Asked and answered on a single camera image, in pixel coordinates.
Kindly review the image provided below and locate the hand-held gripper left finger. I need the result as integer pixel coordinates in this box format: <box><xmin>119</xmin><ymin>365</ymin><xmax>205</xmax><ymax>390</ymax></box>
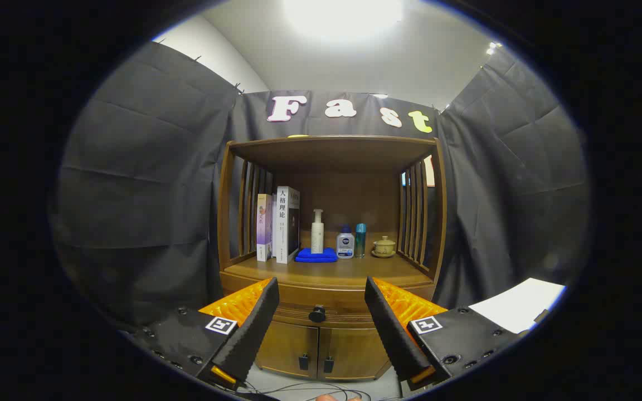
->
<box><xmin>123</xmin><ymin>277</ymin><xmax>280</xmax><ymax>390</ymax></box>

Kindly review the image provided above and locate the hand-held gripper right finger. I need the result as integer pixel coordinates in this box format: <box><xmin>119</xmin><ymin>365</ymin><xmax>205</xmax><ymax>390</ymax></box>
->
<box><xmin>364</xmin><ymin>276</ymin><xmax>528</xmax><ymax>392</ymax></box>

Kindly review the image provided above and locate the wooden cabinet door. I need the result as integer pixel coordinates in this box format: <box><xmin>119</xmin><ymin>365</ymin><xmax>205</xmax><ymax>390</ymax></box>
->
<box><xmin>318</xmin><ymin>325</ymin><xmax>392</xmax><ymax>382</ymax></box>
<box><xmin>255</xmin><ymin>320</ymin><xmax>320</xmax><ymax>379</ymax></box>

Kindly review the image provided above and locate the wooden countertop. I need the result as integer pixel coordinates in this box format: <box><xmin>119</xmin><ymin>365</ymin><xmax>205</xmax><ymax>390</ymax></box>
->
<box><xmin>223</xmin><ymin>253</ymin><xmax>434</xmax><ymax>287</ymax></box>

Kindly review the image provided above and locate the brown wooden cabinet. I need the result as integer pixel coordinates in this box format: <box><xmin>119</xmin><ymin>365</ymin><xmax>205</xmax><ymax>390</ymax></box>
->
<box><xmin>216</xmin><ymin>135</ymin><xmax>449</xmax><ymax>382</ymax></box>

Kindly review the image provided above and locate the yellow lidded teacup with saucer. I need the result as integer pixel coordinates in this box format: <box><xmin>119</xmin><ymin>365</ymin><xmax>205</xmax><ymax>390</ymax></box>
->
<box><xmin>371</xmin><ymin>236</ymin><xmax>397</xmax><ymax>258</ymax></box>

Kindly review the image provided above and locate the white bottle with blue cap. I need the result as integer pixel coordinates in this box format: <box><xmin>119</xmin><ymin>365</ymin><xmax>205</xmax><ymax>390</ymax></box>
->
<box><xmin>336</xmin><ymin>225</ymin><xmax>354</xmax><ymax>260</ymax></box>

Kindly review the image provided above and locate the folded blue cloth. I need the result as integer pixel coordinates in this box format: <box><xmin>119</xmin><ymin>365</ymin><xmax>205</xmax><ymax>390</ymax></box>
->
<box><xmin>295</xmin><ymin>247</ymin><xmax>338</xmax><ymax>263</ymax></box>

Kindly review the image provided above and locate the purple book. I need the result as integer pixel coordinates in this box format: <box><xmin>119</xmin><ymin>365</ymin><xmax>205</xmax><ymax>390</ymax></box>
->
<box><xmin>256</xmin><ymin>193</ymin><xmax>273</xmax><ymax>262</ymax></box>

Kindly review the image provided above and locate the thick white book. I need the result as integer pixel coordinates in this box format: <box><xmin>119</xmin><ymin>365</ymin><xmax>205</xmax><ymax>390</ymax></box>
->
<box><xmin>272</xmin><ymin>186</ymin><xmax>301</xmax><ymax>265</ymax></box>

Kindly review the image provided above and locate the white pump bottle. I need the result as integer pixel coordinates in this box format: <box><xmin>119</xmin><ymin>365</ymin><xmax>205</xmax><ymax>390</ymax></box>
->
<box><xmin>310</xmin><ymin>209</ymin><xmax>325</xmax><ymax>255</ymax></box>

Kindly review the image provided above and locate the ceiling lamp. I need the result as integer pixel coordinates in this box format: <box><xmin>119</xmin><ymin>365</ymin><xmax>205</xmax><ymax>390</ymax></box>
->
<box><xmin>282</xmin><ymin>0</ymin><xmax>405</xmax><ymax>40</ymax></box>

